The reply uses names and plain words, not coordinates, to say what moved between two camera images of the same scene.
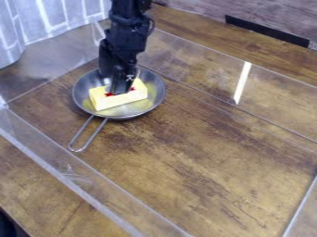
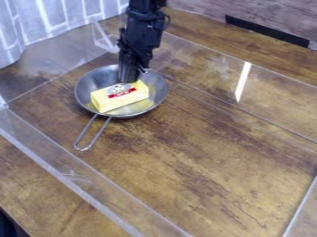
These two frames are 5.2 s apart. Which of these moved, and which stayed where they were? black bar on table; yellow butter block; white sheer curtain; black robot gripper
Moved: black robot gripper
Stayed: black bar on table; white sheer curtain; yellow butter block
